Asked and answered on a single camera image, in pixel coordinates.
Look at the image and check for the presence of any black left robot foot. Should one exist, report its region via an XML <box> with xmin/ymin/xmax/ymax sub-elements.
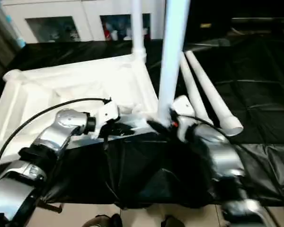
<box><xmin>83</xmin><ymin>214</ymin><xmax>124</xmax><ymax>227</ymax></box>

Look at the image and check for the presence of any black cabinet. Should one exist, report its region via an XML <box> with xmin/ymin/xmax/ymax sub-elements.
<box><xmin>187</xmin><ymin>0</ymin><xmax>284</xmax><ymax>41</ymax></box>

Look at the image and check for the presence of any black right robot foot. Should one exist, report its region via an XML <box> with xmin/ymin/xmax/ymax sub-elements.
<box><xmin>161</xmin><ymin>215</ymin><xmax>186</xmax><ymax>227</ymax></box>

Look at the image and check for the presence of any white display cabinet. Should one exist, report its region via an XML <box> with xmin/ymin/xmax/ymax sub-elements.
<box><xmin>2</xmin><ymin>0</ymin><xmax>166</xmax><ymax>43</ymax></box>

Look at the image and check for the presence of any black robot foot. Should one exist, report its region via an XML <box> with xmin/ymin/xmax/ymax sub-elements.
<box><xmin>83</xmin><ymin>214</ymin><xmax>124</xmax><ymax>227</ymax></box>
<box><xmin>161</xmin><ymin>215</ymin><xmax>186</xmax><ymax>227</ymax></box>

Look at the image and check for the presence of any black table mat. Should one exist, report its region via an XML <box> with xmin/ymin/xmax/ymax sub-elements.
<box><xmin>0</xmin><ymin>39</ymin><xmax>284</xmax><ymax>209</ymax></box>

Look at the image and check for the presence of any black table frame leg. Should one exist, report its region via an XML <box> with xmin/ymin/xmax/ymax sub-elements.
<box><xmin>38</xmin><ymin>201</ymin><xmax>63</xmax><ymax>213</ymax></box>

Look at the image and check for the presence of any white plastic table leg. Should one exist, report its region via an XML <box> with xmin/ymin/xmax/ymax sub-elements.
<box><xmin>185</xmin><ymin>51</ymin><xmax>243</xmax><ymax>137</ymax></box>
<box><xmin>179</xmin><ymin>52</ymin><xmax>212</xmax><ymax>126</ymax></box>
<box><xmin>156</xmin><ymin>0</ymin><xmax>191</xmax><ymax>126</ymax></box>
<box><xmin>131</xmin><ymin>0</ymin><xmax>146</xmax><ymax>63</ymax></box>

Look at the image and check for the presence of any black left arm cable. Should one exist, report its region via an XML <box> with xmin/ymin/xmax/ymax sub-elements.
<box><xmin>0</xmin><ymin>98</ymin><xmax>112</xmax><ymax>172</ymax></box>

